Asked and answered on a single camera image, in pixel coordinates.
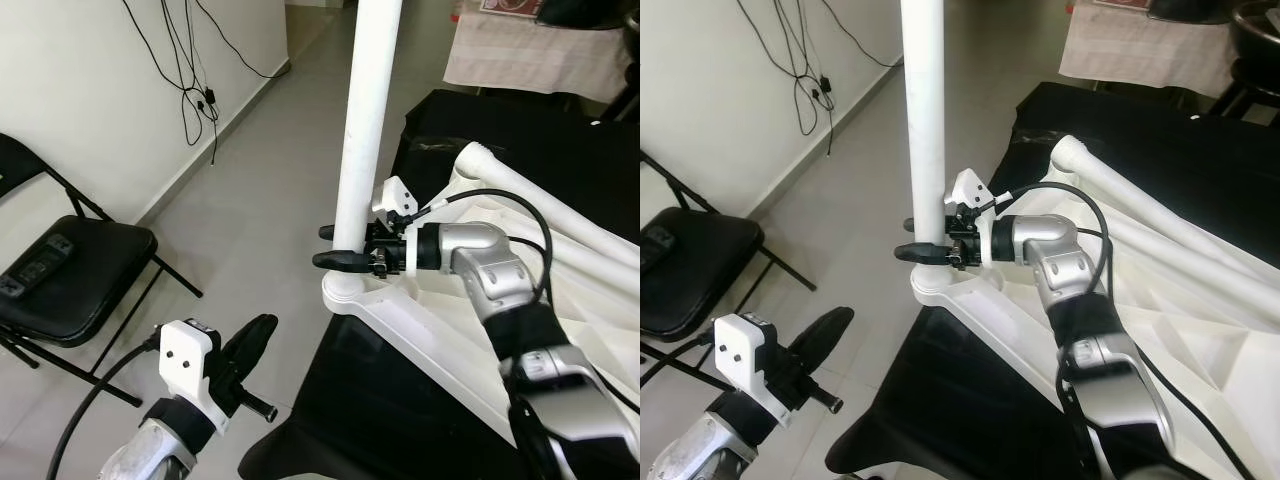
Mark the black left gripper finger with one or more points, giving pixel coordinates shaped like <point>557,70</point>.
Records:
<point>252,345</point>
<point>825,338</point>

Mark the white plastic table leg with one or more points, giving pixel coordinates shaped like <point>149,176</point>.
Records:
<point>1160,200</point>
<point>610,272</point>
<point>370,100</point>
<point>590,228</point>
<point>1220,275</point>
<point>925,100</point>

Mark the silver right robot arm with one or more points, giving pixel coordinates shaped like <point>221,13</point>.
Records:
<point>480,250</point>
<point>1050,240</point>

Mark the white plastic children table top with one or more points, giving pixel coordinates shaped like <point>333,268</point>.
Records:
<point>430,325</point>
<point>1200,330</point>

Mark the black folding chair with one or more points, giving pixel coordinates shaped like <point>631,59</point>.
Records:
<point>700,280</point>
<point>90,300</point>

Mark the black tablecloth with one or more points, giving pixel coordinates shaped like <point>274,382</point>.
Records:
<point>950,400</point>
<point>380,400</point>

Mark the black power strip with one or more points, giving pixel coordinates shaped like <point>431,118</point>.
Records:
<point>40,265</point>
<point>657,238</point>

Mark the pale patterned mat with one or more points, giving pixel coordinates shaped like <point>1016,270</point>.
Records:
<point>530,55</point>
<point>1140,50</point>

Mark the red printed box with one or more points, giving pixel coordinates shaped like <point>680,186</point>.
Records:
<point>1120,3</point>
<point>510,5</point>

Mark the black stool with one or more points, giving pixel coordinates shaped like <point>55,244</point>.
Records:
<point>1250,100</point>
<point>622,105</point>

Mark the black bag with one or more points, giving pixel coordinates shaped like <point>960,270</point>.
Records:
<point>1190,10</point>
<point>580,12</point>

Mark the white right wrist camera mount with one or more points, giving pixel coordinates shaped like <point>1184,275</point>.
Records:
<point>968,187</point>
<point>398,195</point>

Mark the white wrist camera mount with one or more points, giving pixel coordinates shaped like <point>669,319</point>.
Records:
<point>968,187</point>
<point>740,350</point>
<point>398,195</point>
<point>185,355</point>

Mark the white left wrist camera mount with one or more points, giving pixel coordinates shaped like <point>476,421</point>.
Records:
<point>740,350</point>
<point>185,355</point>

